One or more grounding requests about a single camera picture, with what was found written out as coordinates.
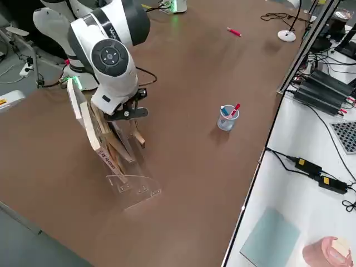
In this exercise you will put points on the red pen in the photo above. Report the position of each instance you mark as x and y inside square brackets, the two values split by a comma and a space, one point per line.
[237, 108]

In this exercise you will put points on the white power strip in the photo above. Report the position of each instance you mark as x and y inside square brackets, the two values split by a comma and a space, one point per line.
[27, 69]

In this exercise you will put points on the pink round container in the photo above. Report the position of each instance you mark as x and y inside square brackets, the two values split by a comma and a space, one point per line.
[317, 253]

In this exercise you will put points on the cream block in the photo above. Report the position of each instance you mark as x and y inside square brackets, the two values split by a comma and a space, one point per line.
[341, 246]

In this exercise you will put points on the blue and white cover book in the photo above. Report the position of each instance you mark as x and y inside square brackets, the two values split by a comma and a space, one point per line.
[122, 144]

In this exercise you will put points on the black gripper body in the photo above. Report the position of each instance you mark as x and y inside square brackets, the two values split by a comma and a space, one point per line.
[130, 112]

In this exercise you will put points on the pale teal plate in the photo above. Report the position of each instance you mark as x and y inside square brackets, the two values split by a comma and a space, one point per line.
[269, 239]

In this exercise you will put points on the clear plastic pen cup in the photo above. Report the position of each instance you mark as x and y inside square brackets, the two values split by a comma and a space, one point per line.
[225, 125]

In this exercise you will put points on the white desk lamp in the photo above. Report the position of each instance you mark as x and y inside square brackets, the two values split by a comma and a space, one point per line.
[286, 36]

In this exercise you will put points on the aluminium divider post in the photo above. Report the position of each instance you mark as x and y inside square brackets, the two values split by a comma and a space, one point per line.
[300, 55]

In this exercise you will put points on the grey perforated board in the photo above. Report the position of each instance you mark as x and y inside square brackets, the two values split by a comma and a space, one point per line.
[346, 136]

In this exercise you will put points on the blue pen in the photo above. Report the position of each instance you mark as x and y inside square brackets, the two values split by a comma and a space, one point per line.
[226, 110]

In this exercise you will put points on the black adapter with yellow label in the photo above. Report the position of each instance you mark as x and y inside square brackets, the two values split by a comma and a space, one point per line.
[332, 184]
[308, 166]

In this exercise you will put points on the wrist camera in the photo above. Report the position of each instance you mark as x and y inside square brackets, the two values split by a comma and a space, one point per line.
[142, 93]

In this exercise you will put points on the cartoon cover book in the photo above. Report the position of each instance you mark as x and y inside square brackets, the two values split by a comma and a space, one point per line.
[100, 125]

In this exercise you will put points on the black power supply box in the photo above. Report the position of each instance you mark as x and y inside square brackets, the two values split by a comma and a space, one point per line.
[320, 97]
[333, 82]

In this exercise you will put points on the pink marker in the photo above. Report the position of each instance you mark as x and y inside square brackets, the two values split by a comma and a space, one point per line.
[235, 32]

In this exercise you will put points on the clear acrylic storage rack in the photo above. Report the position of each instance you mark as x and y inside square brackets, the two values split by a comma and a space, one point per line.
[139, 189]

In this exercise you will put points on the white box with yellow label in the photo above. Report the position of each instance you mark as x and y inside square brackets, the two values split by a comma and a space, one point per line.
[12, 100]

